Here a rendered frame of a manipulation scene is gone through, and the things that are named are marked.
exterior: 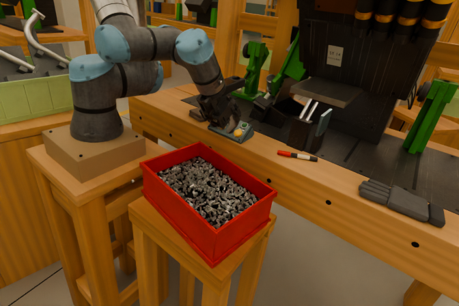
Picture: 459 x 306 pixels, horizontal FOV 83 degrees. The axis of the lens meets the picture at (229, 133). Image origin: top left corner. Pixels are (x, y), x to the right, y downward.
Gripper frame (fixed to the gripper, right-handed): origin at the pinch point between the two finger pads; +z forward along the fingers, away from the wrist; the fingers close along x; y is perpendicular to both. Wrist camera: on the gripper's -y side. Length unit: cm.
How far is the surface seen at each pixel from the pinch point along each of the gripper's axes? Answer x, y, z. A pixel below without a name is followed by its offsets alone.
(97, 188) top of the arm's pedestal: -16.8, 39.5, -10.7
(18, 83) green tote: -84, 28, -16
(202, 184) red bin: 5.8, 22.7, -4.2
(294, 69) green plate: 6.2, -30.2, 1.6
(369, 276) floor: 62, -1, 120
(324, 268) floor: 39, 10, 112
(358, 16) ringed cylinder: 25.3, -28.6, -23.3
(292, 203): 25.0, 10.1, 16.8
